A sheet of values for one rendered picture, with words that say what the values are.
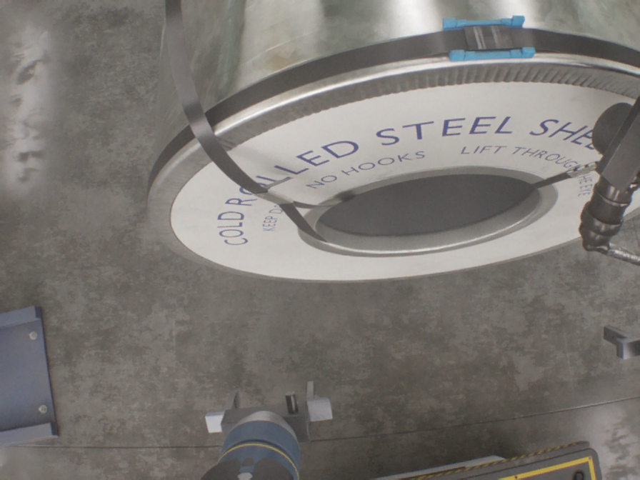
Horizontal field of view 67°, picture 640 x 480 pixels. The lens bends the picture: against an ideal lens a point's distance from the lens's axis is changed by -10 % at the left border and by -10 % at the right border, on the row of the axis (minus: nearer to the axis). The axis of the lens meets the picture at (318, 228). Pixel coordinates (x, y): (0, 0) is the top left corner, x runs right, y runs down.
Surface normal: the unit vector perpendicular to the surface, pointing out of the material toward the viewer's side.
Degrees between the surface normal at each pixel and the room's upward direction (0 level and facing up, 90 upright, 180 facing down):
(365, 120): 90
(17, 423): 0
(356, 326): 0
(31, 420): 0
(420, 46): 18
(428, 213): 13
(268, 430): 67
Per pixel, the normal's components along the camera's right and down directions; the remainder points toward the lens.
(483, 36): -0.06, -0.31
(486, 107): 0.07, 0.95
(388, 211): 0.19, -0.32
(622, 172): -0.91, -0.13
